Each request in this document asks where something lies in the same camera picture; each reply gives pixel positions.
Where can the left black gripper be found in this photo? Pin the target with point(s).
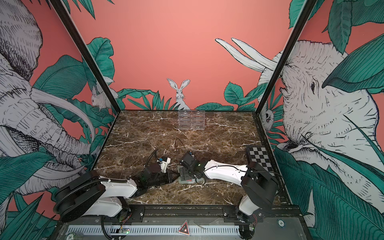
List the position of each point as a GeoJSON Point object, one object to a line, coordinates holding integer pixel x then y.
{"type": "Point", "coordinates": [169, 175]}

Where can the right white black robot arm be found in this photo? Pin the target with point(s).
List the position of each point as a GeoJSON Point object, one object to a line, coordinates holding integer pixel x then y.
{"type": "Point", "coordinates": [259, 185]}

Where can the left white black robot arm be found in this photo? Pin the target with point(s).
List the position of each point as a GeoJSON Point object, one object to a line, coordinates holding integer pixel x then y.
{"type": "Point", "coordinates": [94, 195]}

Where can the clear plastic organizer box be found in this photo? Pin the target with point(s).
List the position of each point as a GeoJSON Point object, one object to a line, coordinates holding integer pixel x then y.
{"type": "Point", "coordinates": [191, 120]}

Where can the red warning triangle sticker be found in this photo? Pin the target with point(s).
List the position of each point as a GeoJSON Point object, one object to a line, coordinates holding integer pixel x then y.
{"type": "Point", "coordinates": [184, 229]}

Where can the black white checkerboard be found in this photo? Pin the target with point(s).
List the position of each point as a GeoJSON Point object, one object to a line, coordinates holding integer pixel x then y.
{"type": "Point", "coordinates": [260, 155]}

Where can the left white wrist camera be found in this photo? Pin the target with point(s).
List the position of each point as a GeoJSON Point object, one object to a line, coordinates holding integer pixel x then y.
{"type": "Point", "coordinates": [164, 162]}

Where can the white slotted cable duct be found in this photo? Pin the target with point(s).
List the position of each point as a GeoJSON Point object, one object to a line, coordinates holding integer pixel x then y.
{"type": "Point", "coordinates": [151, 230]}

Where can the black mounting rail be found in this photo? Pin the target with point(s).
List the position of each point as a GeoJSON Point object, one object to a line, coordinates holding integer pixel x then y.
{"type": "Point", "coordinates": [229, 213]}

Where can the left black frame post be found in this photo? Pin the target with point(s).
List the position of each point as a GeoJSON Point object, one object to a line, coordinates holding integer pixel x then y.
{"type": "Point", "coordinates": [67, 21]}

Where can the black frame post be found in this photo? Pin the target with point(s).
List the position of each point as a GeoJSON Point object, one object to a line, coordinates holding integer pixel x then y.
{"type": "Point", "coordinates": [67, 21]}
{"type": "Point", "coordinates": [302, 19]}

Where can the right black frame post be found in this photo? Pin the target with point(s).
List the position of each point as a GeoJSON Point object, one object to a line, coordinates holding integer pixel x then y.
{"type": "Point", "coordinates": [302, 19]}

